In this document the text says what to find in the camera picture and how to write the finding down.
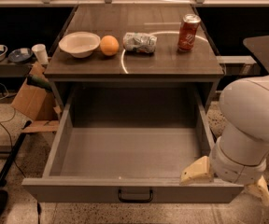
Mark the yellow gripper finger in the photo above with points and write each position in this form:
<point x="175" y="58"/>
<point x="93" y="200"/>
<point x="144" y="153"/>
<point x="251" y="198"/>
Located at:
<point x="199" y="171"/>
<point x="260" y="190"/>

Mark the grey top drawer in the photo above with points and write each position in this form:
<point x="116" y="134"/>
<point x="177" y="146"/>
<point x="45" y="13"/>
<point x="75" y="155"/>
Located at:
<point x="129" y="145"/>

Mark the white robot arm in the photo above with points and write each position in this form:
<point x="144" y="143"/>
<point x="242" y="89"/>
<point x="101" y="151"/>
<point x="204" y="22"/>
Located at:
<point x="239" y="155"/>

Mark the grey drawer cabinet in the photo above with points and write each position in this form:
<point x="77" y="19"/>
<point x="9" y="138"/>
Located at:
<point x="166" y="63"/>

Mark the red soda can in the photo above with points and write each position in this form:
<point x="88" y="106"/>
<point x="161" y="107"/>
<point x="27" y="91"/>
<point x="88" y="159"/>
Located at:
<point x="187" y="31"/>

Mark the orange fruit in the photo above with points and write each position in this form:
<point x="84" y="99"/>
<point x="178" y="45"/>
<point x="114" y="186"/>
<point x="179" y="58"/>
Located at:
<point x="109" y="45"/>

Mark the brown cardboard box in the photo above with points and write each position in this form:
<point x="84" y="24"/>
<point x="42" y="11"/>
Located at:
<point x="39" y="106"/>

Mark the white paper bowl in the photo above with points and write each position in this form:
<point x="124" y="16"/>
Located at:
<point x="80" y="44"/>

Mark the green bottle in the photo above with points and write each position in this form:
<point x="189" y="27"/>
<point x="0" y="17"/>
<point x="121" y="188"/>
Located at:
<point x="37" y="81"/>

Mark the black pole on floor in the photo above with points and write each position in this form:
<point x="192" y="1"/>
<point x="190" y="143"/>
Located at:
<point x="11" y="159"/>

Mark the white paper cup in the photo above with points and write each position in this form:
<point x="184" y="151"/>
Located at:
<point x="41" y="54"/>

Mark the blue bowl right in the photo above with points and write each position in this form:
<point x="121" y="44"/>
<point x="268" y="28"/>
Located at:
<point x="22" y="55"/>

